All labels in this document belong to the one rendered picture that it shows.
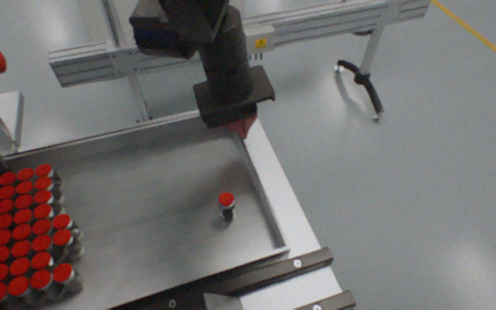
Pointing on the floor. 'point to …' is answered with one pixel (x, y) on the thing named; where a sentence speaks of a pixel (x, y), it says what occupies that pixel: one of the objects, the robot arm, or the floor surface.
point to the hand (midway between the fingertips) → (243, 133)
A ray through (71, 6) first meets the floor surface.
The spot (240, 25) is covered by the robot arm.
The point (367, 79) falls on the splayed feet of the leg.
